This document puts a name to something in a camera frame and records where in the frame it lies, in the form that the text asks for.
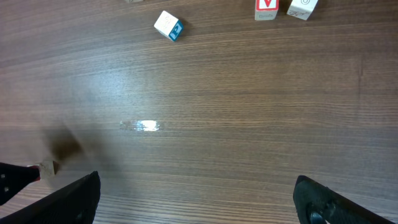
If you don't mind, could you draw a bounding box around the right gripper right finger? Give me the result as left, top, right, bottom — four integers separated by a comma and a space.
293, 175, 394, 224

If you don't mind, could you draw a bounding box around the plain block far right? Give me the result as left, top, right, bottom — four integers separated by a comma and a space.
287, 0, 318, 21

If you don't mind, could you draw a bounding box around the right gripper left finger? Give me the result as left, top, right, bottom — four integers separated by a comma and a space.
1, 171, 101, 224

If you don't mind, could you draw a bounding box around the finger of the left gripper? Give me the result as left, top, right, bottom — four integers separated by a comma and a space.
0, 163, 40, 205

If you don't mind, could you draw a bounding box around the red sided base block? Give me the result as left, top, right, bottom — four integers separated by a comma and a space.
29, 160, 60, 181

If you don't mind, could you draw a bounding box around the blue P letter block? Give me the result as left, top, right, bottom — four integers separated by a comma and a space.
154, 11, 184, 42

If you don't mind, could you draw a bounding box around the red V letter block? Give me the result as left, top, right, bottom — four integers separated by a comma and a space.
254, 0, 279, 21

